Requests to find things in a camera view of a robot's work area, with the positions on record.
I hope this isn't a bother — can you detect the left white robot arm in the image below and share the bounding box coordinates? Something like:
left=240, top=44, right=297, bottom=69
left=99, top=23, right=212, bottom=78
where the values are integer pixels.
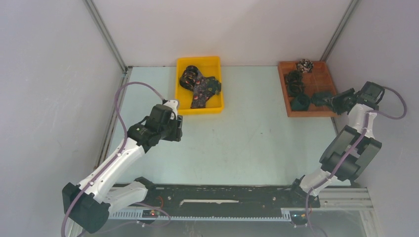
left=62, top=100, right=183, bottom=234

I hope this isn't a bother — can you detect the dark rolled tie middle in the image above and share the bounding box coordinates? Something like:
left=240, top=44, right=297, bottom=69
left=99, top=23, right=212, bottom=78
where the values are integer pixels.
left=287, top=81, right=305, bottom=97

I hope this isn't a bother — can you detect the brown wooden compartment tray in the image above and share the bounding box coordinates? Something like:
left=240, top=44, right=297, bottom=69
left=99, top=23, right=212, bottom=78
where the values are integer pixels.
left=278, top=61, right=337, bottom=118

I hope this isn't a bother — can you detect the dark green leaf tie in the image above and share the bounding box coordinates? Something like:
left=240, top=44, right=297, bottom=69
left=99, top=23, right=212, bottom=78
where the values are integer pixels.
left=310, top=91, right=333, bottom=107

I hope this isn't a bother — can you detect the yellow plastic bin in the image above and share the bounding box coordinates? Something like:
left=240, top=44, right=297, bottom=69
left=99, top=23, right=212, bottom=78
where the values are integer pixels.
left=175, top=56, right=224, bottom=115

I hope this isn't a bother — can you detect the dark green floral tie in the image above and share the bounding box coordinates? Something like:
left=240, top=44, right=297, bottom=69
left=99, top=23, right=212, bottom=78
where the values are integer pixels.
left=207, top=77, right=222, bottom=96

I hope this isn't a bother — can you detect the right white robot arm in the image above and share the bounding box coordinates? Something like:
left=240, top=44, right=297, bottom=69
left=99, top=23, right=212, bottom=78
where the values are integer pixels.
left=287, top=81, right=385, bottom=206

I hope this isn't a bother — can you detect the dark rolled tie upper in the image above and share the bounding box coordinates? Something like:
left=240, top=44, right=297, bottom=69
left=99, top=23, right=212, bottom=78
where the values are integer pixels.
left=284, top=70, right=302, bottom=84

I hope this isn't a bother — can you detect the dark rolled tie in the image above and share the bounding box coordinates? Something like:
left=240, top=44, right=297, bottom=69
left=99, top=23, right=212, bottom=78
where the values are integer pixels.
left=284, top=70, right=302, bottom=84
left=287, top=81, right=305, bottom=97

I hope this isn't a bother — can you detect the floral paisley tie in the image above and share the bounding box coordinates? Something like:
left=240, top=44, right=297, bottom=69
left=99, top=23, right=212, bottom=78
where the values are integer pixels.
left=179, top=65, right=213, bottom=109

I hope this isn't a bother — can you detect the aluminium frame rail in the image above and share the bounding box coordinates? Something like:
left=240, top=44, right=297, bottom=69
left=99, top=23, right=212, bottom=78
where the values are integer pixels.
left=75, top=186, right=374, bottom=221

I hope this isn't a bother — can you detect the white patterned rolled tie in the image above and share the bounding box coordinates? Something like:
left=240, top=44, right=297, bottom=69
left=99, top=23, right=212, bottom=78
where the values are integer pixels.
left=296, top=59, right=314, bottom=73

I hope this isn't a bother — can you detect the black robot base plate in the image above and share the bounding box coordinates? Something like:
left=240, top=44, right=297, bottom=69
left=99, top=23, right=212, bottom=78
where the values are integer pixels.
left=143, top=184, right=320, bottom=219

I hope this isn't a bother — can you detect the teal rolled tie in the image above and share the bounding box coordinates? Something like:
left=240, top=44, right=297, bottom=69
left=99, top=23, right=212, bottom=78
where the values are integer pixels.
left=290, top=93, right=311, bottom=111

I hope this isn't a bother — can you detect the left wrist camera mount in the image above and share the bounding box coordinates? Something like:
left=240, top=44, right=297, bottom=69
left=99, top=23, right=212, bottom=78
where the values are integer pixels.
left=162, top=99, right=179, bottom=120

